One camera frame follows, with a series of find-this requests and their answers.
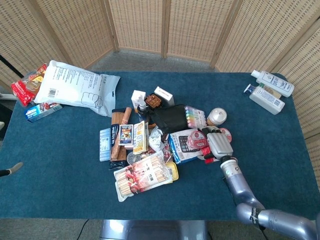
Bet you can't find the round silver tin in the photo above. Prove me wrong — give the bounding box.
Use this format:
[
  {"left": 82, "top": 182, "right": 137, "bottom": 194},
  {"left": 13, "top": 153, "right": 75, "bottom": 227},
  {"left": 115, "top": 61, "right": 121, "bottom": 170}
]
[{"left": 126, "top": 151, "right": 143, "bottom": 165}]

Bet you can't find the red snack package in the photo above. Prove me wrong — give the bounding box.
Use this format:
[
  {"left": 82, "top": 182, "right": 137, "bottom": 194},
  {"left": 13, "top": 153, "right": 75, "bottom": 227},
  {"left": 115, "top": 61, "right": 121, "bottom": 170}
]
[{"left": 10, "top": 79, "right": 36, "bottom": 107}]

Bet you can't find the left robot hand tip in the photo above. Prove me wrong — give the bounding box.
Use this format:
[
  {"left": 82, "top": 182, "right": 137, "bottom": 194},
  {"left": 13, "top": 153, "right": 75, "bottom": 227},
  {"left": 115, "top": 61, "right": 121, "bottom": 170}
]
[{"left": 0, "top": 161, "right": 25, "bottom": 178}]

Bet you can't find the calculator in blue package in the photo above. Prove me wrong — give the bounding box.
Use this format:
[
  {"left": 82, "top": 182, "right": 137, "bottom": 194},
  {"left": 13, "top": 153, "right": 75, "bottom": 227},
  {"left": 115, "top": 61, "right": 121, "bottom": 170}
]
[{"left": 168, "top": 128, "right": 208, "bottom": 165}]

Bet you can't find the light blue pill blister pack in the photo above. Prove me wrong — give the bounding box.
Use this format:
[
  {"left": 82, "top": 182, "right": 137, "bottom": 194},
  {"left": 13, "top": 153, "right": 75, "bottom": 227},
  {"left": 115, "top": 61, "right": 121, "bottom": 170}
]
[{"left": 99, "top": 127, "right": 112, "bottom": 163}]

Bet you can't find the folding bamboo screen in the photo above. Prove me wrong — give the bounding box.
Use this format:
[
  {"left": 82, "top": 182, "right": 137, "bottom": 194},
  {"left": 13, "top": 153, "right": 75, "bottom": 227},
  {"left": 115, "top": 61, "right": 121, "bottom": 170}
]
[{"left": 0, "top": 0, "right": 320, "bottom": 188}]

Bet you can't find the brown square container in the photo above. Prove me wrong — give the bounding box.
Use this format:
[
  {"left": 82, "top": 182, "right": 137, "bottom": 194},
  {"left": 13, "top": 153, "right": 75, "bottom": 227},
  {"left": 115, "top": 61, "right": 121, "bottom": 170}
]
[{"left": 144, "top": 93, "right": 163, "bottom": 110}]

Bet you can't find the blue toothpaste box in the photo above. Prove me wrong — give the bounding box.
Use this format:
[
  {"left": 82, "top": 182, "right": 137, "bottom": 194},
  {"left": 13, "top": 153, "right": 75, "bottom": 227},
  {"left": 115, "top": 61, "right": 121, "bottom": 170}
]
[{"left": 24, "top": 102, "right": 63, "bottom": 123}]

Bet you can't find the white pump bottle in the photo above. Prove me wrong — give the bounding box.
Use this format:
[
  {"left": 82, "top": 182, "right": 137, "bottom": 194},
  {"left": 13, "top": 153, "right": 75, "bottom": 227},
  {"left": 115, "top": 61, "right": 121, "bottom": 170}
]
[{"left": 243, "top": 83, "right": 286, "bottom": 116}]

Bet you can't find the black pouch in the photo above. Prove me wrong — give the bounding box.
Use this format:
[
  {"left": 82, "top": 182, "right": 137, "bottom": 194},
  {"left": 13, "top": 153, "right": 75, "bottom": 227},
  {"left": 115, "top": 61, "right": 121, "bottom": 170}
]
[{"left": 149, "top": 104, "right": 192, "bottom": 134}]

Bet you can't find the white crumpled wrapper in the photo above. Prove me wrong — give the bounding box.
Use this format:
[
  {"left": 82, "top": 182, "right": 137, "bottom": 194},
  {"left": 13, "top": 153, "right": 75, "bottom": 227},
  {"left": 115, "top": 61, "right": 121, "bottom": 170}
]
[{"left": 148, "top": 125, "right": 166, "bottom": 153}]

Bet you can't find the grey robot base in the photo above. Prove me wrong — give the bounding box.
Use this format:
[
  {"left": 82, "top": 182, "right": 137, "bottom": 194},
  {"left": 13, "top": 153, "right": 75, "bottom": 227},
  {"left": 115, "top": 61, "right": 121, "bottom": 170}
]
[{"left": 99, "top": 219, "right": 210, "bottom": 240}]

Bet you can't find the orange bread package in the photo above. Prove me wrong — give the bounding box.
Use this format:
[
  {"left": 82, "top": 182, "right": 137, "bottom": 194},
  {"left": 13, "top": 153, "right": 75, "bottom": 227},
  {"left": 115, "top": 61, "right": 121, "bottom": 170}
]
[{"left": 24, "top": 63, "right": 48, "bottom": 95}]

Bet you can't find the yellow paper packet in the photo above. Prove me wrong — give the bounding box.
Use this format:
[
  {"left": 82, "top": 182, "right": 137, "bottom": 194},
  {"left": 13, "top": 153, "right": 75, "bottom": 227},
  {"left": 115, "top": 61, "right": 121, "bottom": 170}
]
[{"left": 132, "top": 120, "right": 149, "bottom": 155}]

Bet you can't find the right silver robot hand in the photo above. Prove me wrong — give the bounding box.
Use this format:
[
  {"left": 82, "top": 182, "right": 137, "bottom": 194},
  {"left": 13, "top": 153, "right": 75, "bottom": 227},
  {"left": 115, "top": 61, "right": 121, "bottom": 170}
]
[{"left": 199, "top": 125, "right": 234, "bottom": 161}]

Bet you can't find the white spray bottle box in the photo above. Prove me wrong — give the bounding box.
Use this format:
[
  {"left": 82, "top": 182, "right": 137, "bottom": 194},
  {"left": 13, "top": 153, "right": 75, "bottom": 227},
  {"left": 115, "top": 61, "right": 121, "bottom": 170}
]
[{"left": 130, "top": 89, "right": 147, "bottom": 114}]

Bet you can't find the pack of coloured markers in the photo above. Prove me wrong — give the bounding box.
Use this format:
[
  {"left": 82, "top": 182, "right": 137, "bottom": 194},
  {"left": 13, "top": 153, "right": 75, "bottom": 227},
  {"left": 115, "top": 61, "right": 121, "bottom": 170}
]
[{"left": 184, "top": 105, "right": 208, "bottom": 130}]

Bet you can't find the blue table mat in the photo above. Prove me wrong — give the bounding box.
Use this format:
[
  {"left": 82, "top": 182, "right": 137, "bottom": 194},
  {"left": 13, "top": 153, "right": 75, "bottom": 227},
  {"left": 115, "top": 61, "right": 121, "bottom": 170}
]
[{"left": 0, "top": 71, "right": 320, "bottom": 221}]

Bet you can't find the large white plastic bag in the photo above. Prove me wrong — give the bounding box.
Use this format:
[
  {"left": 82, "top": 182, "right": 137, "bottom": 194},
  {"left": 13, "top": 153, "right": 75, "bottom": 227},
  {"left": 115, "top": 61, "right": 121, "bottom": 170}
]
[{"left": 33, "top": 59, "right": 121, "bottom": 118}]

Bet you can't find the white rectangular box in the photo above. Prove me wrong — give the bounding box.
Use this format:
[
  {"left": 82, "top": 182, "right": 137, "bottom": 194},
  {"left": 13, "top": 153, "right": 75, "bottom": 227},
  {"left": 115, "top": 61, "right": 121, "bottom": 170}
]
[{"left": 153, "top": 86, "right": 175, "bottom": 108}]

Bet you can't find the playing card box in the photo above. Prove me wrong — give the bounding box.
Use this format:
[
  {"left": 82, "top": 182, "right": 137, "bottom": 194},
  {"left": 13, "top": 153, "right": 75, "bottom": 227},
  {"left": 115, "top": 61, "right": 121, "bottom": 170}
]
[{"left": 118, "top": 124, "right": 134, "bottom": 147}]

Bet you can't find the dark spray bottle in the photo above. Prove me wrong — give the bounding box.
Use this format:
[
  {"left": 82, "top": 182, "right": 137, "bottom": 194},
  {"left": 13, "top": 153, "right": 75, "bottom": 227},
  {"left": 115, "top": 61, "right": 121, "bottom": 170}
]
[{"left": 136, "top": 96, "right": 151, "bottom": 124}]

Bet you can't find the white bottle with printed label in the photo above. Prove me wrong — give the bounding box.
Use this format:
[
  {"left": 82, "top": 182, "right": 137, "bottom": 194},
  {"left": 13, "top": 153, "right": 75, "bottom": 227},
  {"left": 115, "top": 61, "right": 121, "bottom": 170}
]
[{"left": 250, "top": 69, "right": 296, "bottom": 98}]

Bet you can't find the bamboo skewers pack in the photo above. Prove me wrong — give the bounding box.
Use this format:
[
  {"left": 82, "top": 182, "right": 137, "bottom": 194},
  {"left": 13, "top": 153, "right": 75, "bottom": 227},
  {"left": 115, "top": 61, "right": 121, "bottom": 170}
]
[{"left": 113, "top": 150, "right": 174, "bottom": 203}]

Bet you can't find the white-capped plastic bottle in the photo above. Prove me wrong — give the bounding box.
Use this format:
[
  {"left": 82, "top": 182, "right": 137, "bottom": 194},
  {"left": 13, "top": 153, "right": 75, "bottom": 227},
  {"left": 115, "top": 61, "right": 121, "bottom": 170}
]
[{"left": 206, "top": 107, "right": 228, "bottom": 127}]

